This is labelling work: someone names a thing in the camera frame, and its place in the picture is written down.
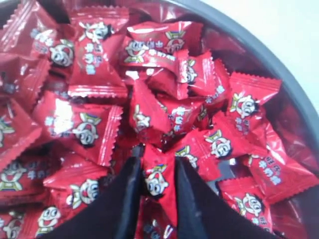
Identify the red candy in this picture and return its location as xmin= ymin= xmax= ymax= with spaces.
xmin=135 ymin=144 xmax=178 ymax=239

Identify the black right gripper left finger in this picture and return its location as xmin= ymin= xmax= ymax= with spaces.
xmin=42 ymin=157 xmax=142 ymax=239

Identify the pile of red wrapped candies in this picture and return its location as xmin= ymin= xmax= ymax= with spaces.
xmin=0 ymin=0 xmax=319 ymax=239

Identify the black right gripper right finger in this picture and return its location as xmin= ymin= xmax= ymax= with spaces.
xmin=174 ymin=157 xmax=275 ymax=239

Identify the round stainless steel plate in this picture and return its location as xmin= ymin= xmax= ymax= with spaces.
xmin=159 ymin=0 xmax=319 ymax=150

